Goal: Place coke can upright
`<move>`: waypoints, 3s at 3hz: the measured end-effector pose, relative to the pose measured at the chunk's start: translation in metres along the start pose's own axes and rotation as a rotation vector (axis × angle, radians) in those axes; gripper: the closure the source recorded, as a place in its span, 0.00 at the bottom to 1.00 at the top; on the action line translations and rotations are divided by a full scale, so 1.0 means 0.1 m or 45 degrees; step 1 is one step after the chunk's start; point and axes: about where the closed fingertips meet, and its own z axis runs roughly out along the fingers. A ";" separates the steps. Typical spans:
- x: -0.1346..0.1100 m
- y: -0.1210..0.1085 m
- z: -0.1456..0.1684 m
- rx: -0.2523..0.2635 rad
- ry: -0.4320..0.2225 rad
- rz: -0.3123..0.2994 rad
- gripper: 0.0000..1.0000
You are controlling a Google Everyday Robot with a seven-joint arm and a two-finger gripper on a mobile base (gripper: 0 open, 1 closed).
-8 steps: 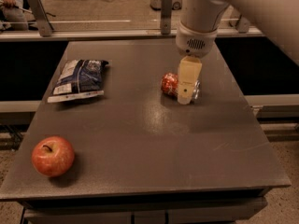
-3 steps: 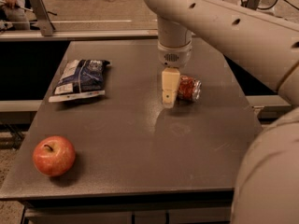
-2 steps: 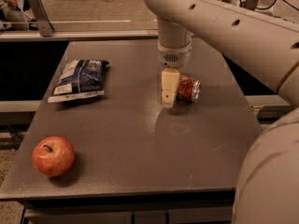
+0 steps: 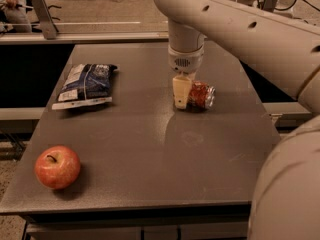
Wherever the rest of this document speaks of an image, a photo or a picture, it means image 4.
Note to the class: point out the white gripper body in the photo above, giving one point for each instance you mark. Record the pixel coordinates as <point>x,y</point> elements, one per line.
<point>185,62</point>

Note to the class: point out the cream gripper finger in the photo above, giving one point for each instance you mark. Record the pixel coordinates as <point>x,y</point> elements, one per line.
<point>181,88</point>

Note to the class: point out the red coke can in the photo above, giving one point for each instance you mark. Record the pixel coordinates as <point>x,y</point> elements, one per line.
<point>201,95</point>

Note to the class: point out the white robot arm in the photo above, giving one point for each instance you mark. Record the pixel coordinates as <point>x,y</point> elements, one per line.
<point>286,200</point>

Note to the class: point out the blue white chip bag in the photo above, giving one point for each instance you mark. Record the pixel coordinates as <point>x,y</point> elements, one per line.
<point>86,85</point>

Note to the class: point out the grey table cabinet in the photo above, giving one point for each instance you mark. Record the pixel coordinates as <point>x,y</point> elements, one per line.
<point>208,222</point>

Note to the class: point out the red apple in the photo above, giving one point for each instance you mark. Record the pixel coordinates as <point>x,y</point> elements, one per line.
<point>57,167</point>

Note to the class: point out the seated person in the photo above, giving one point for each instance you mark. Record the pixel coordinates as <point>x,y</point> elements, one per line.
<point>15,13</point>

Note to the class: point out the grey horizontal rail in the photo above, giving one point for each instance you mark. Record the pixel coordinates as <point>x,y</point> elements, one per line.
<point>82,38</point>

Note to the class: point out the grey left rail bracket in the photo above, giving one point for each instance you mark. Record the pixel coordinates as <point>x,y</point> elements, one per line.
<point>47,26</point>

